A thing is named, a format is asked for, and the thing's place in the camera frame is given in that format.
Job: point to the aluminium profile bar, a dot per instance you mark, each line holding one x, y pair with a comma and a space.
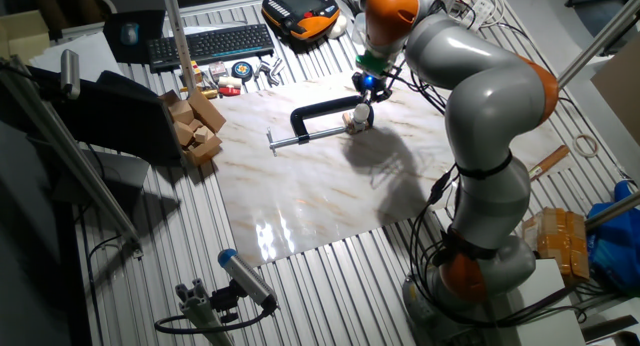
65, 156
612, 211
600, 41

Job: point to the black mouse pad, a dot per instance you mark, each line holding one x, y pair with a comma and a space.
150, 26

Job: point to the black orange teach pendant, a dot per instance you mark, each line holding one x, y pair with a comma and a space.
300, 8

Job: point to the small white red box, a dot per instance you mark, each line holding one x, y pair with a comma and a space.
218, 70

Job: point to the grey computer mouse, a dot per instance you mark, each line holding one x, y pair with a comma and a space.
129, 34

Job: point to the short aluminium profile stub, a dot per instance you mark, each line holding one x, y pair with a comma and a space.
200, 311

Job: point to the white pedestal box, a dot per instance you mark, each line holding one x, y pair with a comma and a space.
550, 316

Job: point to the white egg-shaped object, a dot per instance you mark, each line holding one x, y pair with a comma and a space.
337, 28

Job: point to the silver depth camera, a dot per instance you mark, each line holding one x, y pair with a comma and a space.
70, 73

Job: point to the blue plastic bag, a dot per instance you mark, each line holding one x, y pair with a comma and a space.
617, 251

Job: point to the black metal C-clamp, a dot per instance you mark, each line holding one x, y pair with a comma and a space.
320, 107

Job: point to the white paper sheet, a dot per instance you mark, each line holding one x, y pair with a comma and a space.
90, 56

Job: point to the black laptop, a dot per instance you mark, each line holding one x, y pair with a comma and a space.
115, 121

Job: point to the marble pattern sheet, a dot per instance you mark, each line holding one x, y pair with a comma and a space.
310, 196

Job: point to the silver metal pipe fitting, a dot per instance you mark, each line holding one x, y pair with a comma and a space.
270, 71

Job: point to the black keyboard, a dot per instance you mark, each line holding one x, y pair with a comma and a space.
210, 46

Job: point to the aluminium profile post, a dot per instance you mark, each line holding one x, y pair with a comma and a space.
177, 36

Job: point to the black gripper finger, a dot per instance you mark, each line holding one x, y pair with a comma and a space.
369, 105
361, 101

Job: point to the white red valve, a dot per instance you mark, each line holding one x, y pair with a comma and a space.
230, 86

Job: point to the brown cardboard sheet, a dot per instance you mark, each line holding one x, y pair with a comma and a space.
620, 91

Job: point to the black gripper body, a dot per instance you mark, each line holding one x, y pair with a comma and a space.
372, 86

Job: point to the brown taped parcel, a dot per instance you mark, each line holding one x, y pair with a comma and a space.
555, 241

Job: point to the cardboard box of wooden blocks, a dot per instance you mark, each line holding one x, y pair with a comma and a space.
200, 131

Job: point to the white power strip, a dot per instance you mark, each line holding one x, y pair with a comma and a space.
477, 13

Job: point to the green gripper mount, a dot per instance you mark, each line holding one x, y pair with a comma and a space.
372, 63

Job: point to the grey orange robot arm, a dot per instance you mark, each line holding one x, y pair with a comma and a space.
490, 111

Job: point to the beige cardboard box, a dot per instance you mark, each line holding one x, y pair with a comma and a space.
22, 36

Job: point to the silver blue-tipped camera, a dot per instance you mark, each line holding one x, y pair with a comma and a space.
247, 278

